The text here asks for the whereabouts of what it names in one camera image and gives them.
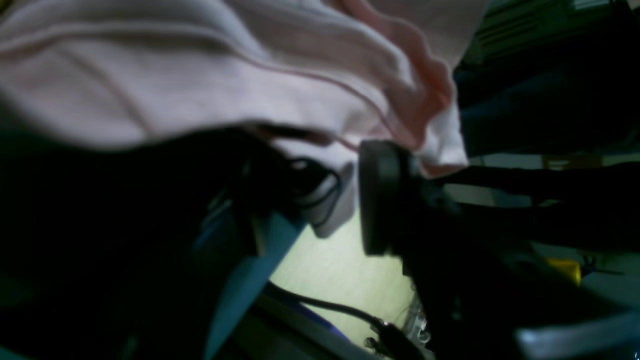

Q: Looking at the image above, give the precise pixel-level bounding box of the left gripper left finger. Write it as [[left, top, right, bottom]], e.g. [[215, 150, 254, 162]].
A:
[[0, 125, 296, 360]]

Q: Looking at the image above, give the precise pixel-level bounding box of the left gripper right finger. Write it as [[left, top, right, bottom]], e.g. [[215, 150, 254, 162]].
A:
[[358, 140, 639, 360]]

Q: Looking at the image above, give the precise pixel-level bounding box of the pink T-shirt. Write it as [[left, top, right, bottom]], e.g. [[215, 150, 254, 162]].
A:
[[1, 0, 489, 239]]

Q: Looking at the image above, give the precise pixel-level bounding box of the teal table cloth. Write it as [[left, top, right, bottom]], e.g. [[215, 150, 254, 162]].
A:
[[201, 210, 307, 360]]

